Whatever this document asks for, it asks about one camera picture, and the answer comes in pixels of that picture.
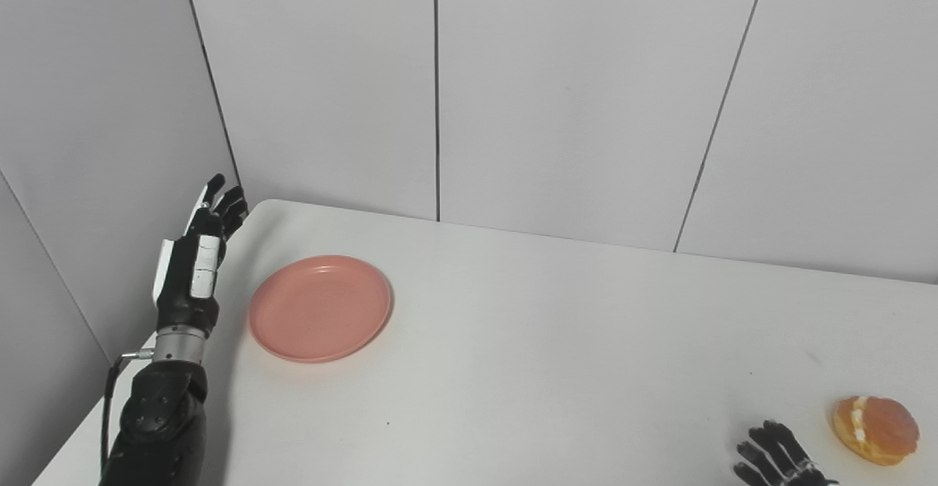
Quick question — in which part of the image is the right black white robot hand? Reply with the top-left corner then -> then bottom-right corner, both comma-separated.
734,420 -> 840,486

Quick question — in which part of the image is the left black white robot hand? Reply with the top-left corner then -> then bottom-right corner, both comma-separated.
152,173 -> 249,336

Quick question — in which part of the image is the orange cream puff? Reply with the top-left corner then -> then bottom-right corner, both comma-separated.
831,396 -> 920,467

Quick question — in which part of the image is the pink round plate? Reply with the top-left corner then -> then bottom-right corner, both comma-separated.
248,254 -> 394,364

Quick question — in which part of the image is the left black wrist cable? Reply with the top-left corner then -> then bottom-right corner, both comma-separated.
100,349 -> 156,483

